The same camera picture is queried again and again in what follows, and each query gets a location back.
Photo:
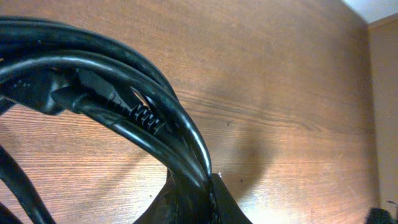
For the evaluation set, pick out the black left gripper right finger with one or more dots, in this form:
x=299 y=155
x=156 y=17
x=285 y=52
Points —
x=225 y=208

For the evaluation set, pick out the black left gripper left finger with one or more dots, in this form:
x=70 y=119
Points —
x=176 y=203

